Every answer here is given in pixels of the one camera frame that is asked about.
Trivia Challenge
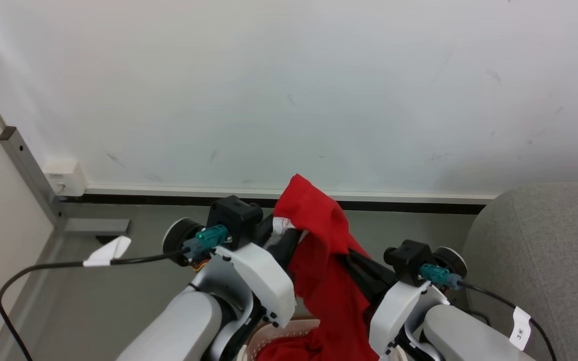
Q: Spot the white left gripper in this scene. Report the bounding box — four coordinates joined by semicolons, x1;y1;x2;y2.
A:
163;217;306;329

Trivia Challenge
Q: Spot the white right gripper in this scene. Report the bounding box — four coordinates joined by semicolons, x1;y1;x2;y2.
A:
345;247;468;358

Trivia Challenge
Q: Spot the red clothing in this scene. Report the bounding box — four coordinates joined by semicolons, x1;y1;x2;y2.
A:
255;173;381;361

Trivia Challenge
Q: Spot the white laundry basket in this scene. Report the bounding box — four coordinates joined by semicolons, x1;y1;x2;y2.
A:
238;316;406;361

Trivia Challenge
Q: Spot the grey fabric sofa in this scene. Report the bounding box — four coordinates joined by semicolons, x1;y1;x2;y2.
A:
461;183;578;361

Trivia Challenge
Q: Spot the grey metal table leg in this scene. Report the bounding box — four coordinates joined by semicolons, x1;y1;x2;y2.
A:
0;126;67;227

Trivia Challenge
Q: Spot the white wall baseboard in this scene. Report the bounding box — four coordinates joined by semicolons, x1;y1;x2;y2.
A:
85;184;501;205

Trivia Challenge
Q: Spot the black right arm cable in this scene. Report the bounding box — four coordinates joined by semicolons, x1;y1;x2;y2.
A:
418;264;558;361

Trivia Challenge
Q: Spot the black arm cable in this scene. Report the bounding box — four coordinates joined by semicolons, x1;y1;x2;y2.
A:
418;264;558;361
0;225;230;361

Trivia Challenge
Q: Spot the white written cable label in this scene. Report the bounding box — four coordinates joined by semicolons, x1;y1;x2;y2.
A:
509;306;531;351

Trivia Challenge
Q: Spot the white paper cable tag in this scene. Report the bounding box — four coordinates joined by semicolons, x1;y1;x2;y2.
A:
83;236;132;267

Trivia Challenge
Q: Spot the white wall socket box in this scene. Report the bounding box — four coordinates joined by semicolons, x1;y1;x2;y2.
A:
43;159;88;197

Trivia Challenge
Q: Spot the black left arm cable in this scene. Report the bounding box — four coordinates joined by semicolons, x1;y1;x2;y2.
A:
0;225;230;361

